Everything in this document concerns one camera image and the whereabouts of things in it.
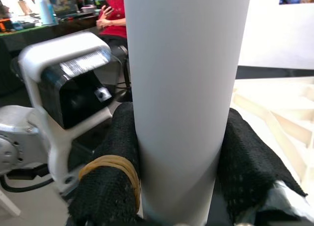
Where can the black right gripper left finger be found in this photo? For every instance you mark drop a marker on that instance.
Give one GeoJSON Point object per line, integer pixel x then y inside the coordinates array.
{"type": "Point", "coordinates": [110, 191]}

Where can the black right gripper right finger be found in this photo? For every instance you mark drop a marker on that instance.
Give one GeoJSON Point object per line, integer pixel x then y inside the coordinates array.
{"type": "Point", "coordinates": [245, 167]}

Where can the white plastic table leg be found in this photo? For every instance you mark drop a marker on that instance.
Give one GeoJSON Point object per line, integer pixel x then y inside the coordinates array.
{"type": "Point", "coordinates": [184, 76]}

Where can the black bar stool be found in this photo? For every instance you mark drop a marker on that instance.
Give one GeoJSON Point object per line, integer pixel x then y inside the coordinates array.
{"type": "Point", "coordinates": [125, 71]}

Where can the black desk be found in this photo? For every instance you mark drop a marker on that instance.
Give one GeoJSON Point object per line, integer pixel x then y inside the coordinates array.
{"type": "Point", "coordinates": [14, 42]}

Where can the person in red shirt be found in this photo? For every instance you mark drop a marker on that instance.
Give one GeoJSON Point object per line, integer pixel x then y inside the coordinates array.
{"type": "Point", "coordinates": [115, 15]}

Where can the black phone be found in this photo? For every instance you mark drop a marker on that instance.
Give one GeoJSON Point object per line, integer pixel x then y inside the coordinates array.
{"type": "Point", "coordinates": [106, 6]}

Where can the open laptop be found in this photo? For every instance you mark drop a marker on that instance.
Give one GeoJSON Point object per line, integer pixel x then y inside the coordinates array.
{"type": "Point", "coordinates": [62, 3]}

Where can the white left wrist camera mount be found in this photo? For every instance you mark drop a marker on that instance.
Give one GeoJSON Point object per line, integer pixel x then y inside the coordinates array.
{"type": "Point", "coordinates": [49, 47]}

